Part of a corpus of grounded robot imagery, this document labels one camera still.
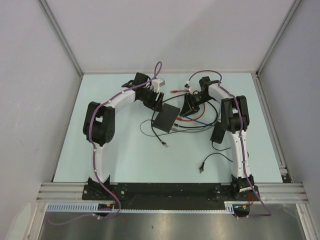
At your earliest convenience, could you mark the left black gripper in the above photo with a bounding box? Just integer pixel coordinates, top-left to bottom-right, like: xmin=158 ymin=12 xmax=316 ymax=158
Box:
xmin=138 ymin=87 xmax=164 ymax=113

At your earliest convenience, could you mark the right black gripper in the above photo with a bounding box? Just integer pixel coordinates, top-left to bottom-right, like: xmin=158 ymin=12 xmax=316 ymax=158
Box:
xmin=179 ymin=93 xmax=214 ymax=118

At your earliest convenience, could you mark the blue ethernet cable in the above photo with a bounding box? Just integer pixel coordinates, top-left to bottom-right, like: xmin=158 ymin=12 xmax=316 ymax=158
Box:
xmin=177 ymin=115 xmax=216 ymax=126

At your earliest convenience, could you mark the black network switch box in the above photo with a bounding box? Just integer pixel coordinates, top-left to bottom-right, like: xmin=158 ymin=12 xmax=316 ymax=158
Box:
xmin=152 ymin=103 xmax=181 ymax=133

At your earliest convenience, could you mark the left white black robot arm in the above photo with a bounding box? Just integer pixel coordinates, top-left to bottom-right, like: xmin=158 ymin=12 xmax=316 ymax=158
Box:
xmin=82 ymin=72 xmax=165 ymax=200

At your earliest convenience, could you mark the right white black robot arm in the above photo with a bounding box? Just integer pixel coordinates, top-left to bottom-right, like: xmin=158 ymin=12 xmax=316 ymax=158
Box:
xmin=180 ymin=76 xmax=255 ymax=201

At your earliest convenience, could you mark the black power adapter brick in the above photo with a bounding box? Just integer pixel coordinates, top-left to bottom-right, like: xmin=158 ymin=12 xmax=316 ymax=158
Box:
xmin=210 ymin=121 xmax=226 ymax=144

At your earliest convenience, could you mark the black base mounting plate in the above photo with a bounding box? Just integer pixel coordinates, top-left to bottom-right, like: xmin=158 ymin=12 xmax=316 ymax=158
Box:
xmin=82 ymin=182 xmax=261 ymax=211

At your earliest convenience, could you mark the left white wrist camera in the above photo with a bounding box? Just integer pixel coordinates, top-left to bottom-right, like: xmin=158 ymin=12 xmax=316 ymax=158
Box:
xmin=151 ymin=78 xmax=165 ymax=93

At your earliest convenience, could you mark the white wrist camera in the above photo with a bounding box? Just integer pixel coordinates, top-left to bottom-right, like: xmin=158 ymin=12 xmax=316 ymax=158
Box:
xmin=184 ymin=81 xmax=196 ymax=95
xmin=151 ymin=78 xmax=165 ymax=93

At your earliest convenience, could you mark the red ethernet cable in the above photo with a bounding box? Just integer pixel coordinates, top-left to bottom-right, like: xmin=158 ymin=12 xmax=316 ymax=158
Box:
xmin=170 ymin=88 xmax=206 ymax=122

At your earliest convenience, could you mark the grey ethernet cable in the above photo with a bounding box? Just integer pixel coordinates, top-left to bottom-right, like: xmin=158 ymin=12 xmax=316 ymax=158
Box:
xmin=171 ymin=124 xmax=218 ymax=134

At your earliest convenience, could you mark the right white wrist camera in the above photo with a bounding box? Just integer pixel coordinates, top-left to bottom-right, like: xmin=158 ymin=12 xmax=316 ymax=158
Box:
xmin=184 ymin=81 xmax=196 ymax=95

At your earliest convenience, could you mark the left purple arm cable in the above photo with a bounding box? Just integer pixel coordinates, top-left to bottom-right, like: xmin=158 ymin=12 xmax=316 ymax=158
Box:
xmin=46 ymin=61 xmax=164 ymax=225

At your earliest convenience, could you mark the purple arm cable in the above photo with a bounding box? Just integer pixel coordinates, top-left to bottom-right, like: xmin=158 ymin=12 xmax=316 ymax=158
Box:
xmin=46 ymin=61 xmax=164 ymax=225
xmin=186 ymin=69 xmax=273 ymax=219

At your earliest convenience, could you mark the thin black switch cable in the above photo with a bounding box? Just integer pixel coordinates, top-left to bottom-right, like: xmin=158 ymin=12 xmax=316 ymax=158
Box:
xmin=139 ymin=112 xmax=170 ymax=148

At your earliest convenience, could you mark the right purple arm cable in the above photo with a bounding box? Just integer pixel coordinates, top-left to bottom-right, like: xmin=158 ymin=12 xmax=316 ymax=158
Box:
xmin=186 ymin=69 xmax=273 ymax=219

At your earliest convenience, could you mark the black power adapter cord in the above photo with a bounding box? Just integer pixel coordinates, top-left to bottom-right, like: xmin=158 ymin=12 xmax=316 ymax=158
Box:
xmin=198 ymin=139 xmax=249 ymax=174

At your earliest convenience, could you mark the grey slotted cable duct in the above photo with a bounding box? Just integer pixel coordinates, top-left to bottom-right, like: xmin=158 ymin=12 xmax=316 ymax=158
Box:
xmin=46 ymin=202 xmax=234 ymax=214

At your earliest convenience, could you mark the right aluminium side rail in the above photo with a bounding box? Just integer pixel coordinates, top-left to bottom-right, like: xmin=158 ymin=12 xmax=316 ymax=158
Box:
xmin=251 ymin=72 xmax=292 ymax=183

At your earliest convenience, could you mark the aluminium front frame rail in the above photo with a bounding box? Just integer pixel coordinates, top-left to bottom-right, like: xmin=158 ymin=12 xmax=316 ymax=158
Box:
xmin=36 ymin=182 xmax=309 ymax=204

